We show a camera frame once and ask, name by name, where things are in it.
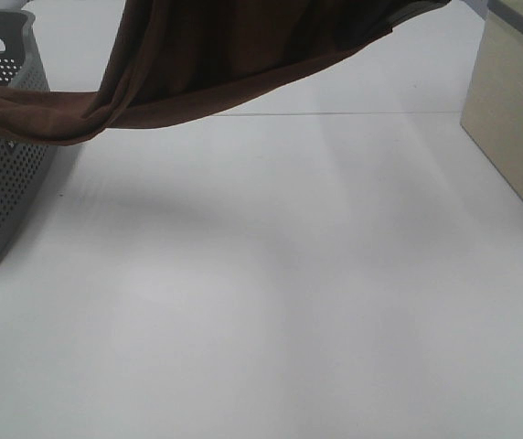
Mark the brown towel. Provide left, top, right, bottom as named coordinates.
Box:
left=0, top=1, right=442, bottom=145

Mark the grey perforated plastic basket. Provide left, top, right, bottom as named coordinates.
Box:
left=0, top=10, right=56, bottom=260

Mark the beige fabric storage box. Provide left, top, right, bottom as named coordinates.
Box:
left=461, top=1, right=523, bottom=202

